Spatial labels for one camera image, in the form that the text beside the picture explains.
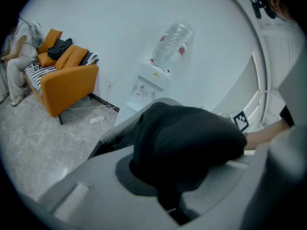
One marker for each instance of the orange sofa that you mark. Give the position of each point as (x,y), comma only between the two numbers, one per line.
(69,87)

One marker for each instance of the white power strip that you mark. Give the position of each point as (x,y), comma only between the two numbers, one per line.
(97,119)

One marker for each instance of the white roller blind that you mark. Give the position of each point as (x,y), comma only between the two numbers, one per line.
(237,87)

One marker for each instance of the white water dispenser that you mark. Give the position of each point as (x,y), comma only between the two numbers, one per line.
(146,80)

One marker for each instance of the black head-mounted camera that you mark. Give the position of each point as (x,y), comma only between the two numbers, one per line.
(257,5)

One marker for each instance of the black garment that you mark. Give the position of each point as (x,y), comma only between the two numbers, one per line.
(58,48)

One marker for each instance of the person's black printed shirt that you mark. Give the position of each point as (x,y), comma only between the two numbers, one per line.
(286,115)

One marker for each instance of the person's right forearm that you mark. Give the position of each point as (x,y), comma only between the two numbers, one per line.
(266,134)

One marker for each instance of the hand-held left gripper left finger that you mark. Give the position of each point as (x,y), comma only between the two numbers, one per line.
(96,200)

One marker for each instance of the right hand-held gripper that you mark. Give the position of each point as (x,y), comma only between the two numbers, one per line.
(241,120)

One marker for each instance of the orange cushion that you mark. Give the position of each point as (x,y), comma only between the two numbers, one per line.
(51,39)
(46,60)
(72,56)

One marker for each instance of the person's head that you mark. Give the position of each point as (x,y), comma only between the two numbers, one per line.
(274,3)

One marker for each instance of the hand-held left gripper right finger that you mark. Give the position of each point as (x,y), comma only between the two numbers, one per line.
(275,181)

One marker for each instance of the black and white striped blanket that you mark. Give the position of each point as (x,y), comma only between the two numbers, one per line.
(43,74)

